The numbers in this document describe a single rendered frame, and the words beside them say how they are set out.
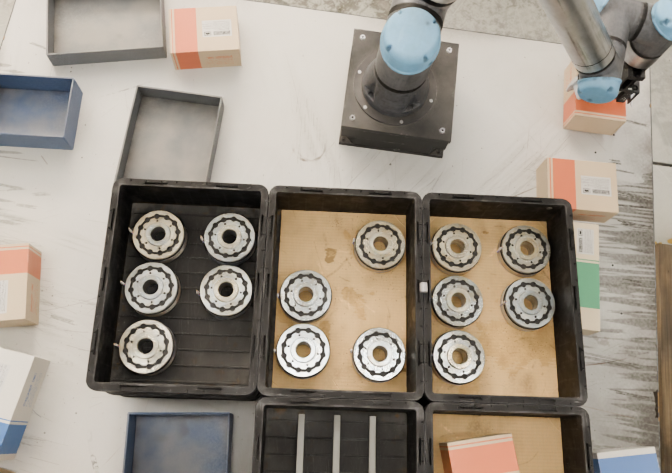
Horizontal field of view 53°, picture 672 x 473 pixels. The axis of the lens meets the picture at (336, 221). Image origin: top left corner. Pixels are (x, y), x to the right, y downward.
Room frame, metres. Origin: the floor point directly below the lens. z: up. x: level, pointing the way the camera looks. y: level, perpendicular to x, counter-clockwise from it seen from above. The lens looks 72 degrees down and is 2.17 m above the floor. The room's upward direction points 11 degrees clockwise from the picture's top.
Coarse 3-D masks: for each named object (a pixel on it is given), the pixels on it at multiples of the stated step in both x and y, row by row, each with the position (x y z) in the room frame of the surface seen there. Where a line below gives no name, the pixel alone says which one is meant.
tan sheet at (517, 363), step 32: (480, 224) 0.49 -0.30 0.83; (512, 224) 0.50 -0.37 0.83; (544, 224) 0.52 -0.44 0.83; (480, 288) 0.35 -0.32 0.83; (480, 320) 0.29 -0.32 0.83; (512, 352) 0.24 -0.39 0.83; (544, 352) 0.25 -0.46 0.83; (448, 384) 0.15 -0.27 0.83; (480, 384) 0.16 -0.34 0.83; (512, 384) 0.18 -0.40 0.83; (544, 384) 0.19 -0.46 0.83
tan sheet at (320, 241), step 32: (288, 224) 0.41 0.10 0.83; (320, 224) 0.43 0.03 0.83; (352, 224) 0.44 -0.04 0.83; (288, 256) 0.35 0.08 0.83; (320, 256) 0.36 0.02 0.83; (352, 256) 0.37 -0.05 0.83; (352, 288) 0.31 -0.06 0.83; (384, 288) 0.32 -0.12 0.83; (288, 320) 0.22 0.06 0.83; (320, 320) 0.23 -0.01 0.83; (352, 320) 0.24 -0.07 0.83; (384, 320) 0.25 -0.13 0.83; (288, 384) 0.10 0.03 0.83; (320, 384) 0.11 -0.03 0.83; (352, 384) 0.12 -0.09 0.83; (384, 384) 0.13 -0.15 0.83
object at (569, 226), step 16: (432, 192) 0.50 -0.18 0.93; (576, 272) 0.39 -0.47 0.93; (576, 288) 0.36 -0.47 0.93; (576, 304) 0.33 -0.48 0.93; (576, 320) 0.30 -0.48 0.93; (576, 336) 0.27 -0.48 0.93; (576, 352) 0.24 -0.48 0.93; (432, 400) 0.11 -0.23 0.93; (448, 400) 0.11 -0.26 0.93; (464, 400) 0.12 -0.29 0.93; (480, 400) 0.12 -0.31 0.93; (496, 400) 0.13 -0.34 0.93; (512, 400) 0.13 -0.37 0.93; (528, 400) 0.14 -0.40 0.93; (544, 400) 0.15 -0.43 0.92; (560, 400) 0.15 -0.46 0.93; (576, 400) 0.16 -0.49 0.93
